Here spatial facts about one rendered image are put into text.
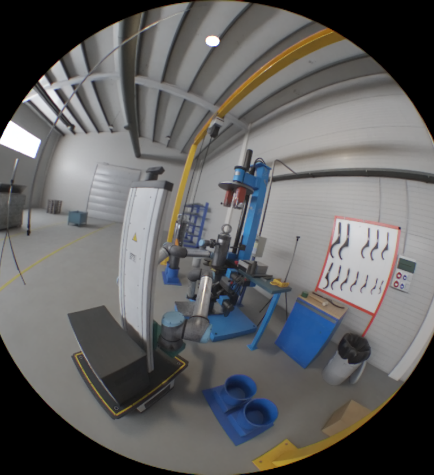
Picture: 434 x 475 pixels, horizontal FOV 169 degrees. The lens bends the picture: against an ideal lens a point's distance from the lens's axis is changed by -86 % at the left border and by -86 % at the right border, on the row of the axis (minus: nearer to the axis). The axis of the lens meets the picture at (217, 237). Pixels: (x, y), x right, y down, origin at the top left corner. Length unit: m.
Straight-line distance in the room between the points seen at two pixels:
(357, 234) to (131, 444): 3.99
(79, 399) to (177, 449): 0.91
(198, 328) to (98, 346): 0.65
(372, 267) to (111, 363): 3.38
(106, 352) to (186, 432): 1.03
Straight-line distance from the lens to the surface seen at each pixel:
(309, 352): 2.37
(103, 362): 0.95
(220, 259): 2.25
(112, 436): 1.69
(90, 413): 1.77
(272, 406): 1.55
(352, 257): 3.13
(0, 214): 7.58
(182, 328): 1.00
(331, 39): 2.47
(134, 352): 0.98
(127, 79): 5.93
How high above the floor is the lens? 1.64
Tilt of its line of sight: 6 degrees down
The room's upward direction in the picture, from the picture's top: 13 degrees clockwise
